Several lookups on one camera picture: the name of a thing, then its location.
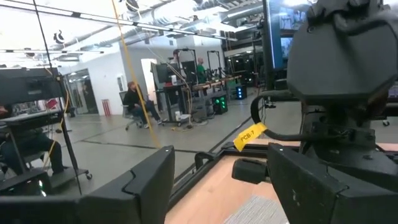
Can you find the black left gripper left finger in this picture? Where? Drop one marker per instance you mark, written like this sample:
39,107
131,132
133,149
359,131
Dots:
124,202

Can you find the person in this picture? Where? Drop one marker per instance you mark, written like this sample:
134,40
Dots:
201,70
176,59
135,99
34,146

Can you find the black glowing computer tower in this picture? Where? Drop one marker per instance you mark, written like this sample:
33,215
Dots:
21,183

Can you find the long wooden workbench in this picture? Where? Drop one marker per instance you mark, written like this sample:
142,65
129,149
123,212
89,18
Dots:
217,82

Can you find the black aluminium table frame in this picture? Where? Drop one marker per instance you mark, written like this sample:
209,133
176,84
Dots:
192,174

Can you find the black monitor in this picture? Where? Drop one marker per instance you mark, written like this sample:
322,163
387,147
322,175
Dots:
161,73
28,85

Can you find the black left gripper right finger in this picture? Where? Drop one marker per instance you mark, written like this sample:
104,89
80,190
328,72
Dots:
311,199

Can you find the grey office chair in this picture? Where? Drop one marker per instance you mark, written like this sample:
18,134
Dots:
126,109

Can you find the grey ribbed mat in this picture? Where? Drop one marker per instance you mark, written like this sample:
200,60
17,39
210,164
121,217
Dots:
258,211

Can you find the black computer blue lights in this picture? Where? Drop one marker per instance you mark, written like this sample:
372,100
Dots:
241,92

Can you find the black computer green lights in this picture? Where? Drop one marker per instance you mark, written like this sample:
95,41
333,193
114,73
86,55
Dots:
220,104

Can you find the red white striped post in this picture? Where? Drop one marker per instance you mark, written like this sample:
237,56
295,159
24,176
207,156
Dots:
106,107

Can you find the black metal rack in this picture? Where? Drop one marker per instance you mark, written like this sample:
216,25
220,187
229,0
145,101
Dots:
267,46

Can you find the black standing desk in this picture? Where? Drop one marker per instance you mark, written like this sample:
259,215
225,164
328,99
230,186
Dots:
172,93

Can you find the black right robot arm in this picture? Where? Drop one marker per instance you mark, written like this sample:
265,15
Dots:
342,7

